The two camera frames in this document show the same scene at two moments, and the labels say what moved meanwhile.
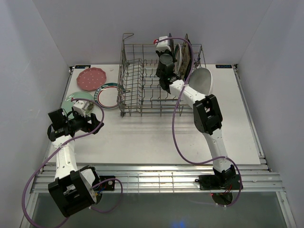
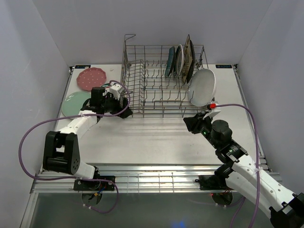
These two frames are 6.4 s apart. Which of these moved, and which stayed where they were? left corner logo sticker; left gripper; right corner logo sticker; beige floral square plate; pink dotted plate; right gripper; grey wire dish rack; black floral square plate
Moved: left gripper; black floral square plate; right gripper
Stayed: beige floral square plate; pink dotted plate; right corner logo sticker; left corner logo sticker; grey wire dish rack
